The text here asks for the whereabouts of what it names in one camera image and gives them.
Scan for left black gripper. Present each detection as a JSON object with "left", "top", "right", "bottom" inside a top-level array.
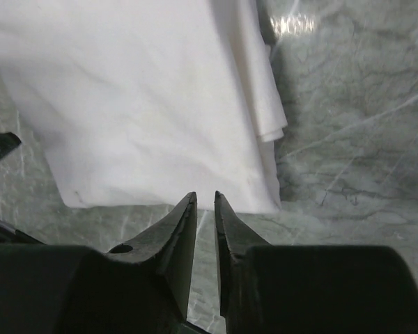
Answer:
[{"left": 0, "top": 132, "right": 42, "bottom": 244}]

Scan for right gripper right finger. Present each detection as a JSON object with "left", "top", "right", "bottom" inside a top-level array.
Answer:
[{"left": 215, "top": 193, "right": 418, "bottom": 333}]

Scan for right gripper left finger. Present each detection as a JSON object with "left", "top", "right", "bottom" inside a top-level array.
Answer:
[{"left": 0, "top": 192, "right": 197, "bottom": 333}]

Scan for white t shirt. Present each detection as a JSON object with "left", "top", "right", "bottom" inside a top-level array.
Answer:
[{"left": 0, "top": 1, "right": 287, "bottom": 214}]

